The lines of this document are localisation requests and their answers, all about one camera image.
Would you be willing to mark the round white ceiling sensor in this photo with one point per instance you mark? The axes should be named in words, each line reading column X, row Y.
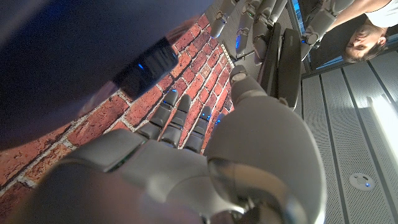
column 361, row 181

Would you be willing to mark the clear pitcher with blue lid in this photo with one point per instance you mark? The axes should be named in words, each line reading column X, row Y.
column 77, row 46

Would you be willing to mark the dark wooden door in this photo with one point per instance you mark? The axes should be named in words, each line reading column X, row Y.
column 230, row 43

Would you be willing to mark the perforated metal backdrop rail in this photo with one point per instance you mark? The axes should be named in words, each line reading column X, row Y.
column 228, row 60

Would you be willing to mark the bright ceiling light strip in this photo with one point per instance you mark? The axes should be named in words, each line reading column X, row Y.
column 387, row 124

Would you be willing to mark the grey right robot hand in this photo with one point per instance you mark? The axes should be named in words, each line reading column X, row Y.
column 264, row 149

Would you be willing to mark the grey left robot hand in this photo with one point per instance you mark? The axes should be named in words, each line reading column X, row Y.
column 264, row 12

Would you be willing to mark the red brick printed backdrop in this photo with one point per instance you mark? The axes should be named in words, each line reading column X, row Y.
column 199, row 62

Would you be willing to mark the dark-haired man in white shirt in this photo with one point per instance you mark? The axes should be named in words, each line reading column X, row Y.
column 363, row 40

